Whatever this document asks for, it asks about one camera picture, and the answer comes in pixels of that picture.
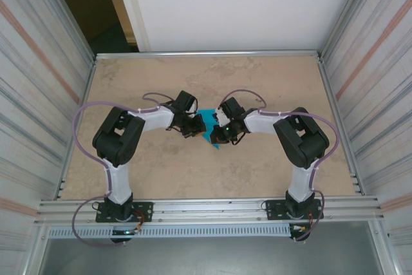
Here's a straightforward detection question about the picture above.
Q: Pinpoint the blue square paper sheet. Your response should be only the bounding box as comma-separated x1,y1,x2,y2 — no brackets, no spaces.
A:
195,107,226,153

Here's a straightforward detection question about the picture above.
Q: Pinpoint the black electronics board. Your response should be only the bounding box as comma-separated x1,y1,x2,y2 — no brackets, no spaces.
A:
288,223,312,243
111,227,142,244

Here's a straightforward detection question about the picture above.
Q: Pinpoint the corrugated translucent side panel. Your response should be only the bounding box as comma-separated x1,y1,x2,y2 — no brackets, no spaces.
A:
321,0,412,243
0,0,97,243

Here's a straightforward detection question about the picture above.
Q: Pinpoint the long aluminium mounting rail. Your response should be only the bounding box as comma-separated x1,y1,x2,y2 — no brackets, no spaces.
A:
35,194,386,226

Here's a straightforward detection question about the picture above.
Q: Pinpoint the aluminium table edge rail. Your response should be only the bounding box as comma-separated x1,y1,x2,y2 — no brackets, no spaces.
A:
95,50,323,61

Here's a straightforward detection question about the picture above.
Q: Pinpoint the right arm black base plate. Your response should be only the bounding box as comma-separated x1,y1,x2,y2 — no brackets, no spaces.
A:
265,198,324,222

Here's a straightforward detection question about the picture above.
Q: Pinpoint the grey slotted cable duct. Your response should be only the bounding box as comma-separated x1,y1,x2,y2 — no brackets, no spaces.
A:
47,225,292,239

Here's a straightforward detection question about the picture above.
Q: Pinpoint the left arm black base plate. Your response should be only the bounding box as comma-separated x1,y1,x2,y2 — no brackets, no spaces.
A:
95,202,154,223

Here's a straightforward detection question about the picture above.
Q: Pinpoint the aluminium table side rail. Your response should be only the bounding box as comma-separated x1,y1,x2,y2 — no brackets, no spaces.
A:
317,55,366,197
57,57,97,200

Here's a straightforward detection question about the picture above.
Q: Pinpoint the beige door frame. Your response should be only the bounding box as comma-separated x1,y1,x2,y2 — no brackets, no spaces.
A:
98,0,141,53

